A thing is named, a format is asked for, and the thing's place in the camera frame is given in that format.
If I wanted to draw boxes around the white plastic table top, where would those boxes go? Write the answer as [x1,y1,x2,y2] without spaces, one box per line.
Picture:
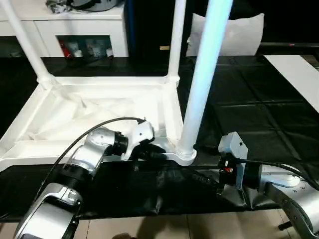
[0,75,198,172]

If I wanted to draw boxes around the black stand leg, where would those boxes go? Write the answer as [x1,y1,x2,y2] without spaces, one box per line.
[277,221,296,231]

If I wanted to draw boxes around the dark left robot foot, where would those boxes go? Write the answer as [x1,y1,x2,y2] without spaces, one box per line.
[112,233,138,239]

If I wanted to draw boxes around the flat white board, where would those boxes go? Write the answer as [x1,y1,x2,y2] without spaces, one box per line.
[263,55,319,114]

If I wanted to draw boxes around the black cabinet with gold label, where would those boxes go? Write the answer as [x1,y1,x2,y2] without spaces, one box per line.
[127,0,210,60]

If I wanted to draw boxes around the white cabinet with glass doors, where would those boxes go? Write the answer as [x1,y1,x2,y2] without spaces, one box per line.
[0,0,129,59]

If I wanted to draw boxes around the dark clutter pile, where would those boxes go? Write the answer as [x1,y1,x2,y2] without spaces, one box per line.
[46,0,73,14]

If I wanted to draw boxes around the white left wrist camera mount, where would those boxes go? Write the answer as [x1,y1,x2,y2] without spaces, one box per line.
[120,122,155,161]

